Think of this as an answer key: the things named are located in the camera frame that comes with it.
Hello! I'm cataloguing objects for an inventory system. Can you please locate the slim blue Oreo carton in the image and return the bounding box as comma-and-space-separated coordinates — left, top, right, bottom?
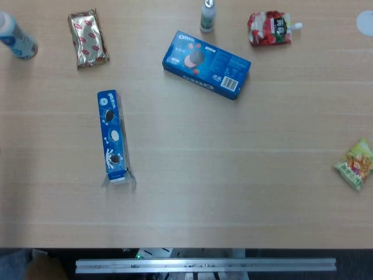
97, 89, 137, 188

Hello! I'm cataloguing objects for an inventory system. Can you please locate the wide blue Oreo box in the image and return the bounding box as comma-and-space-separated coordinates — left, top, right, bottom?
161, 30, 252, 101

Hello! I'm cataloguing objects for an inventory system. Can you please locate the white robot chassis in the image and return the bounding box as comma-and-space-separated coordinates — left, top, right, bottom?
122, 247, 247, 259

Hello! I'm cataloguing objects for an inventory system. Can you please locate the small white green-label bottle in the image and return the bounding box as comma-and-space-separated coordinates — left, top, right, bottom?
199, 0, 218, 33

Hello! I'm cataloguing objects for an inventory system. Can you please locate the red strawberry spout pouch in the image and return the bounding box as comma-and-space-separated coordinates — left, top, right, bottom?
247, 10, 303, 47

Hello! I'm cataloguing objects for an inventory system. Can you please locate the gold foil snack pack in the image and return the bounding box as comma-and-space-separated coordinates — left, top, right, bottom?
67, 8, 111, 70

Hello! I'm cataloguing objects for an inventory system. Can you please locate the green snack bag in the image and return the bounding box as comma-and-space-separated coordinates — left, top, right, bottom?
333, 137, 373, 193

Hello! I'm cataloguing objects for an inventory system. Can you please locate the orange brown object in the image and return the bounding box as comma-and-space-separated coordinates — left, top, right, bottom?
25, 255, 68, 280

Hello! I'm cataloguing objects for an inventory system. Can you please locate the large white blue bottle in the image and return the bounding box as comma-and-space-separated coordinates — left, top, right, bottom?
0, 10, 39, 60

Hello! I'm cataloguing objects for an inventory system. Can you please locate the white round table grommet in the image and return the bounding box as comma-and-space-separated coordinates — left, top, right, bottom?
356, 10, 373, 37

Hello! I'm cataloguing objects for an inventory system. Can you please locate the aluminium profile rail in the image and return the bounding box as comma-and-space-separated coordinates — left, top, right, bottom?
75, 257, 337, 274

